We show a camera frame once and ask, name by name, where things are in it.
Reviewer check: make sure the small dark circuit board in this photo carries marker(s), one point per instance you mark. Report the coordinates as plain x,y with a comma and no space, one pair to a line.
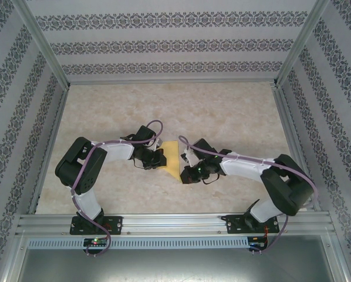
257,245

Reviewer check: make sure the aluminium mounting rail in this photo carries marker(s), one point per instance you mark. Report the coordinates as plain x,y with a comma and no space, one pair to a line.
169,223

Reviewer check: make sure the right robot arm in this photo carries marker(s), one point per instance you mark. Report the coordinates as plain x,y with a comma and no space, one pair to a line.
263,208

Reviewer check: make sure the circuit board with green light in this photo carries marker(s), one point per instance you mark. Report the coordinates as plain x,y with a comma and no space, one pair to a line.
95,242

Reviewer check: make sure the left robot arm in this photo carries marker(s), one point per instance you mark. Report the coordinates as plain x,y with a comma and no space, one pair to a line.
89,202

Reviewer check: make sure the aluminium frame post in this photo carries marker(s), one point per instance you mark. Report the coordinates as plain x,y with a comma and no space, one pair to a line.
301,44
43,47

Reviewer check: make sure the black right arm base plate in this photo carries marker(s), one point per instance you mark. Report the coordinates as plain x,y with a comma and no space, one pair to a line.
234,224

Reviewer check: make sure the yellow cloth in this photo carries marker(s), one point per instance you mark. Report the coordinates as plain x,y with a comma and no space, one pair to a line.
172,161

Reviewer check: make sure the grey metal sheet panel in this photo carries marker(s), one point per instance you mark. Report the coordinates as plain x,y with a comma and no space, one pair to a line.
175,267

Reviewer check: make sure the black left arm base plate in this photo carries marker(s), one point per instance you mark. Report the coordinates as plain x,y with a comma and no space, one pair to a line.
115,224

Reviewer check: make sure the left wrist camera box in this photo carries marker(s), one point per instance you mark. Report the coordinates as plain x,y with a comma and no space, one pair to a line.
158,144

